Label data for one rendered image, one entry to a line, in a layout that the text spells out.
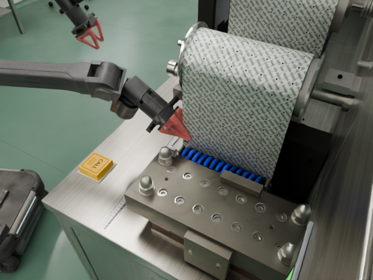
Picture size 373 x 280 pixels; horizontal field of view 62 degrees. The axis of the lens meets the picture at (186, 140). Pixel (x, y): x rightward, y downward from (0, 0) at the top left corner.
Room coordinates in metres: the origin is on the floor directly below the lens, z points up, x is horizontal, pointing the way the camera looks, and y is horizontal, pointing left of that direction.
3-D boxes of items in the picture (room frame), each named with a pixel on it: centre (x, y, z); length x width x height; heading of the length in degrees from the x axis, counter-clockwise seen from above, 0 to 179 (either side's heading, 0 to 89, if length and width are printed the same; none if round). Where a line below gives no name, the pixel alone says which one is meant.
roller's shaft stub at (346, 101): (0.47, -0.27, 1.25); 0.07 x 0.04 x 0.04; 61
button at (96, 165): (0.59, 0.26, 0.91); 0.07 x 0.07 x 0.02; 61
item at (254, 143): (0.50, -0.09, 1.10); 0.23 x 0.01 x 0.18; 61
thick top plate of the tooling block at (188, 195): (0.38, -0.07, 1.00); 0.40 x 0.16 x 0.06; 61
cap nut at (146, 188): (0.41, 0.09, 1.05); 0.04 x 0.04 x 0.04
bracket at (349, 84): (0.47, -0.28, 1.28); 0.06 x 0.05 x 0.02; 61
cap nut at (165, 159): (0.50, 0.05, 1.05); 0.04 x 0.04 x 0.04
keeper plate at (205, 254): (0.29, -0.04, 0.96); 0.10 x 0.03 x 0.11; 61
